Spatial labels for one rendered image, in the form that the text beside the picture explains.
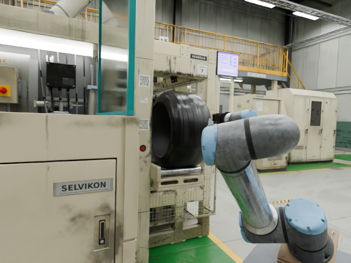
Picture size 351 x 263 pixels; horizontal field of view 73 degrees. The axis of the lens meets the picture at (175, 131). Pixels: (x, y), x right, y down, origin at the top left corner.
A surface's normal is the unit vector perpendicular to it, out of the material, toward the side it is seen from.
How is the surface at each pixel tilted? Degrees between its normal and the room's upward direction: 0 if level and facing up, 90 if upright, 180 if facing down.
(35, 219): 90
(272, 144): 105
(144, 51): 90
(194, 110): 61
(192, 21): 90
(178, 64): 90
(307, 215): 39
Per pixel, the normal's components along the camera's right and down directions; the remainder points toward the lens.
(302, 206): -0.31, -0.76
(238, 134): -0.43, -0.27
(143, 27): 0.45, 0.06
